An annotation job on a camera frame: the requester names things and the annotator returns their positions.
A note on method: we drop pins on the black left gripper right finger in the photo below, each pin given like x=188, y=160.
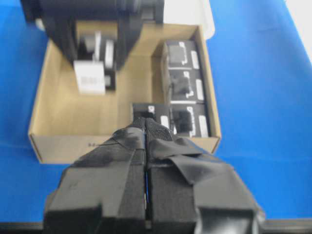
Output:
x=195, y=193

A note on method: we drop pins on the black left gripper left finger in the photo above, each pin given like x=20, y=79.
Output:
x=103, y=192

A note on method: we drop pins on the black dynamixel box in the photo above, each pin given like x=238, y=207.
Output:
x=160, y=113
x=95, y=67

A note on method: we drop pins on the black box right lower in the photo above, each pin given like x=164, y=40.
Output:
x=190, y=120

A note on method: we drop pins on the brown cardboard box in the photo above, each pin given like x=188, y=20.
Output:
x=66, y=124

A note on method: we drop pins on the black box right middle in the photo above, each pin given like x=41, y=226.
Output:
x=185, y=85

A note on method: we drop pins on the black box upper right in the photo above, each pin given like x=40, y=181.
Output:
x=181, y=54

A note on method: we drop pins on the blue table mat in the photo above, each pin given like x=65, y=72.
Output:
x=263, y=86

